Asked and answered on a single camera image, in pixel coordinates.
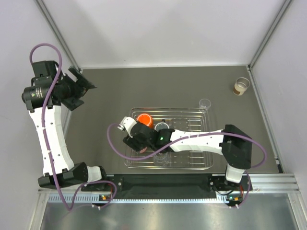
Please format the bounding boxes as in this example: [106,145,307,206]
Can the orange mug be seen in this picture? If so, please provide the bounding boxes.
[137,113,154,128]

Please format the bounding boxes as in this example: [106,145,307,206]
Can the dark grey ceramic mug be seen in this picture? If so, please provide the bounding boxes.
[154,122,169,131]

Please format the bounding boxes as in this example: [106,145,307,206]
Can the steel cup with sleeve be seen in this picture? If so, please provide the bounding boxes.
[233,77,250,96]

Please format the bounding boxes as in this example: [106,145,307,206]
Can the wire dish rack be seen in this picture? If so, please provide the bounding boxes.
[125,108,215,170]

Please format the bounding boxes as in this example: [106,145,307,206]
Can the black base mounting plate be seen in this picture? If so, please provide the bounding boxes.
[81,173,252,199]

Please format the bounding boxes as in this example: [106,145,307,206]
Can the clear plastic cup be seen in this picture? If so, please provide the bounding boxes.
[153,153,170,167]
[199,98,212,113]

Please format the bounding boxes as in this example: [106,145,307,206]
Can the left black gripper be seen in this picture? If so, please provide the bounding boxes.
[54,67,96,111]

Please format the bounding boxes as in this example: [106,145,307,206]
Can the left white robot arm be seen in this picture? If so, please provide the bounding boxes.
[22,60,108,190]

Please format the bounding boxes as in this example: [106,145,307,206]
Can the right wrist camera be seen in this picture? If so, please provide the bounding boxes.
[118,116,137,138]

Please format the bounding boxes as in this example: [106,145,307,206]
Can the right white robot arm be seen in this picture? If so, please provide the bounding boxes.
[123,122,252,190]

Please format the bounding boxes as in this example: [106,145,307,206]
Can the grey slotted cable duct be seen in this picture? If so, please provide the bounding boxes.
[47,193,240,204]

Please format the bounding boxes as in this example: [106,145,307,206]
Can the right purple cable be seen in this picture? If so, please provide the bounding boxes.
[106,123,267,170]

